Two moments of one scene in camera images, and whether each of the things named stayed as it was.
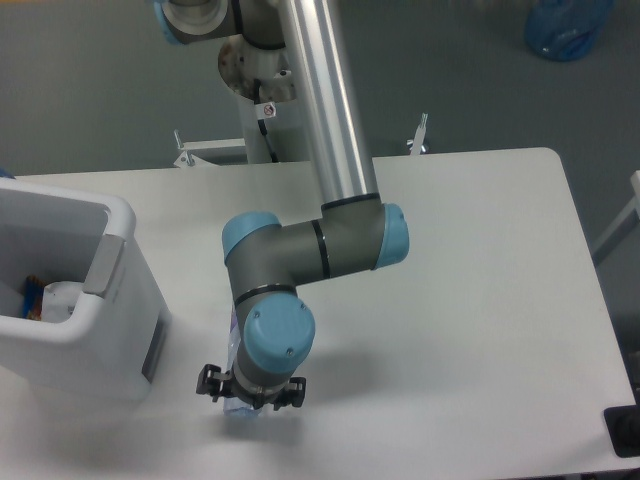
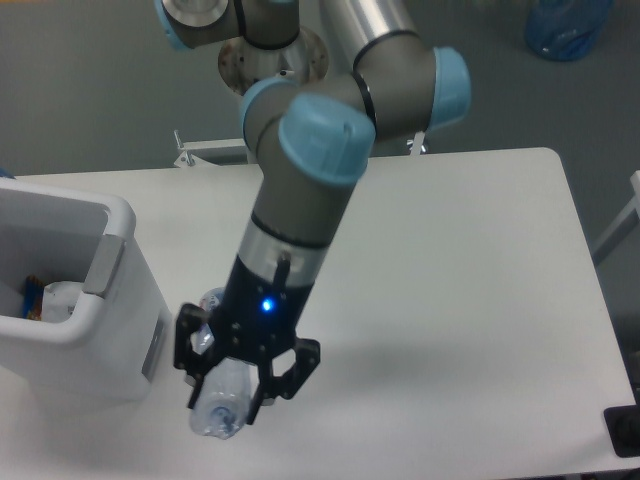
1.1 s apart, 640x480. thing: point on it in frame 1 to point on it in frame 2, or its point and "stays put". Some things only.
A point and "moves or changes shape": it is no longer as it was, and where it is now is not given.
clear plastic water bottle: x=231 y=405 moves or changes shape
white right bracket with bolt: x=415 y=144 stays put
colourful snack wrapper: x=33 y=297 stays put
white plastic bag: x=59 y=299 stays put
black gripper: x=211 y=381 to x=257 y=316
